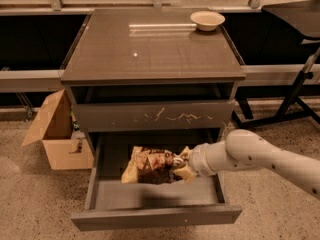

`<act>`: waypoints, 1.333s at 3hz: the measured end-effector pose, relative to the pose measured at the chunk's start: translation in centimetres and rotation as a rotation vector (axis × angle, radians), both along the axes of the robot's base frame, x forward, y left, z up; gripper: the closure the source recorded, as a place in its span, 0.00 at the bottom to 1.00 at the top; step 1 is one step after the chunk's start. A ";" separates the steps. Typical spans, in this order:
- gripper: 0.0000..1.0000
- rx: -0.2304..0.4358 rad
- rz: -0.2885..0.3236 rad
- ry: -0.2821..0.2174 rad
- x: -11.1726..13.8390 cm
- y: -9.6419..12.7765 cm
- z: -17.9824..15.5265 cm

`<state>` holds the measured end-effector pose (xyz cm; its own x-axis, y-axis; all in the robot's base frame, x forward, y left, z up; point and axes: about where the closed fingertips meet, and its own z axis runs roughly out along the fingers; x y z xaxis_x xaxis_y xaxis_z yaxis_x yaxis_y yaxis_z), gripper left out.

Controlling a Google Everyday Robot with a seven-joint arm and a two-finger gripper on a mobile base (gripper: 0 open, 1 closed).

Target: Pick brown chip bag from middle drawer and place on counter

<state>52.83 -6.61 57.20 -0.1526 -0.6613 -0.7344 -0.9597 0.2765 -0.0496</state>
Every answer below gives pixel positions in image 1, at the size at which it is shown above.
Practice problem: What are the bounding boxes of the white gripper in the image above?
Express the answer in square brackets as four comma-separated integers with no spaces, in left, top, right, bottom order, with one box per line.
[173,143,214,183]

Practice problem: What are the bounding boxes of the brown chip bag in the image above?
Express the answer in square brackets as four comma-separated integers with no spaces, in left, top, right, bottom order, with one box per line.
[121,146,187,185]

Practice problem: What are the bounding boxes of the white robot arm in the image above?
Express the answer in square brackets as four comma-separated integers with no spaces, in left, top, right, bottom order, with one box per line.
[173,129,320,199]

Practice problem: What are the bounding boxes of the open grey middle drawer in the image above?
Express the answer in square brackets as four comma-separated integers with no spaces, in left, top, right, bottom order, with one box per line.
[71,129,242,231]

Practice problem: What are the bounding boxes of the scratched closed top drawer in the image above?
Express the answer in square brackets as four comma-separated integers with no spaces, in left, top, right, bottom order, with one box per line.
[72,100,235,132]

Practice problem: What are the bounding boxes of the grey drawer cabinet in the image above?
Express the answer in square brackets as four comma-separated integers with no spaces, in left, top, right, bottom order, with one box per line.
[60,7,248,152]

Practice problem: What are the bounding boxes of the green bottle in box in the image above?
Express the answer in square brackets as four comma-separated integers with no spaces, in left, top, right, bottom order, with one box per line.
[70,110,80,132]

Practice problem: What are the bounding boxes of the open cardboard box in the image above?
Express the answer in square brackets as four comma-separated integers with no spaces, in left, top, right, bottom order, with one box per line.
[22,90,94,170]

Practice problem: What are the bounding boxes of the beige paper bowl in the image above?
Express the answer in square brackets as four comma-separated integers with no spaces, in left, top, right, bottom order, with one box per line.
[190,11,225,32]

